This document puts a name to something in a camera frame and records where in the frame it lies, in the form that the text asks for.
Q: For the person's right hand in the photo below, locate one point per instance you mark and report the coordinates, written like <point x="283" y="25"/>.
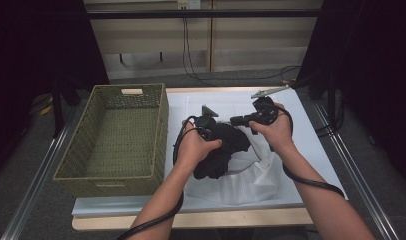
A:
<point x="279" y="133"/>

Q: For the white mesh laundry bag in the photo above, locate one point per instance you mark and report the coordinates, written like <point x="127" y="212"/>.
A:
<point x="251" y="186"/>

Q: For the black garment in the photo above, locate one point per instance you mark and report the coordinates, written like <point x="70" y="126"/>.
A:
<point x="231" y="140"/>

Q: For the black curtain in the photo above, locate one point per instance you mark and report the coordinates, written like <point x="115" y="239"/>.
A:
<point x="374" y="50"/>
<point x="31" y="50"/>

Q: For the white wall socket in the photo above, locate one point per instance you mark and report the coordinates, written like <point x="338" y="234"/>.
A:
<point x="189" y="4"/>

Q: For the green woven basket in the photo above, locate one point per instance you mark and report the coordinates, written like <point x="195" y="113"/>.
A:
<point x="124" y="140"/>

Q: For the person's left hand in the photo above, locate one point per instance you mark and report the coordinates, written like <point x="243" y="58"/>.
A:
<point x="192" y="150"/>

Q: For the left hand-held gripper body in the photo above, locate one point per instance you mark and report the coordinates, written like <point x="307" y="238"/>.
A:
<point x="204" y="125"/>

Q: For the black metal stand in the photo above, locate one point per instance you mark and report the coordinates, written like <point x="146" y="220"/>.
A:
<point x="331" y="100"/>
<point x="57" y="113"/>

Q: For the black horizontal bar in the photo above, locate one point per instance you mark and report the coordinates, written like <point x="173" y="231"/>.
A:
<point x="204" y="13"/>

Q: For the black wall bracket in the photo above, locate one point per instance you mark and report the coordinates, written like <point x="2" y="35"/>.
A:
<point x="161" y="57"/>
<point x="121" y="59"/>

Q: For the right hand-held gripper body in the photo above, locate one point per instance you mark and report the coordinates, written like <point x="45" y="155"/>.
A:
<point x="266" y="111"/>

